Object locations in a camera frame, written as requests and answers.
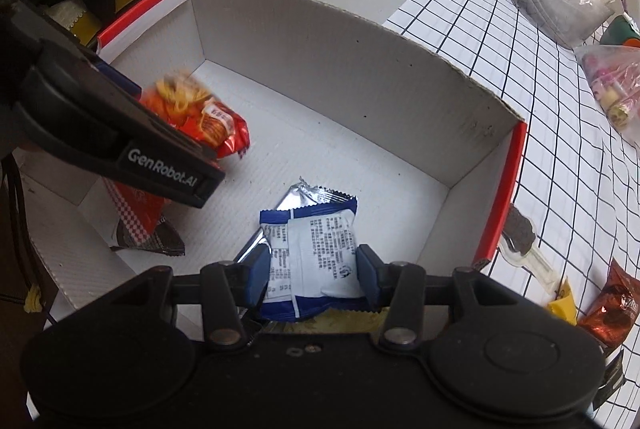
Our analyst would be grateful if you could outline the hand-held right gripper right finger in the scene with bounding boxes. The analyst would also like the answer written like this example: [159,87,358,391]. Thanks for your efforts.
[356,244,576,351]

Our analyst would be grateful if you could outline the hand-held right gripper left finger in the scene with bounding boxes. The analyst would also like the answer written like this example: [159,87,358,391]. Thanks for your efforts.
[60,244,272,352]

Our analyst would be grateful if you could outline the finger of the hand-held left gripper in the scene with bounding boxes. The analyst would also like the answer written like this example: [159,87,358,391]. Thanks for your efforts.
[92,59,144,101]

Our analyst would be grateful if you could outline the dark blue snack packet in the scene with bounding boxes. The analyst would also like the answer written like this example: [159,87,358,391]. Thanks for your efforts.
[235,176,368,322]

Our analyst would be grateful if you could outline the orange snack packet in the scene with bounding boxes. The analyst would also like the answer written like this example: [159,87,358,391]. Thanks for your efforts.
[139,72,251,160]

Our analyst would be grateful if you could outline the clear dark cookie packet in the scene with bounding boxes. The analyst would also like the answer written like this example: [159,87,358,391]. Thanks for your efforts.
[500,204,556,285]

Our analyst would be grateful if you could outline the bright yellow snack packet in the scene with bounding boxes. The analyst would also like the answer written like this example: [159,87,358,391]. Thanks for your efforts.
[547,279,578,325]

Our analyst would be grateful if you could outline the red and white cardboard box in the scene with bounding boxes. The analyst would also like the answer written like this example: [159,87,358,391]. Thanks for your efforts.
[22,0,528,340]

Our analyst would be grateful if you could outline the dark red chip bag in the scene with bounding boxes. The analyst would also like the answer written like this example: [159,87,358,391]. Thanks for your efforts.
[577,258,640,347]

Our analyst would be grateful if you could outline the black snack packet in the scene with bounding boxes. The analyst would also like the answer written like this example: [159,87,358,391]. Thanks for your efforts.
[602,353,627,406]

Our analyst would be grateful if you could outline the white checked tablecloth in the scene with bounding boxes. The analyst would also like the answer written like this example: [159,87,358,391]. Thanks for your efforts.
[382,0,640,420]

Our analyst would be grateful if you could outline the pink plastic bag of sweets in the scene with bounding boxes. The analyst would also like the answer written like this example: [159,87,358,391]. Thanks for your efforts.
[574,44,640,140]

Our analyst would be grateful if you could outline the orange and green basket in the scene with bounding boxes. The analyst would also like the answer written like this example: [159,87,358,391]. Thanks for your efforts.
[599,15,640,49]

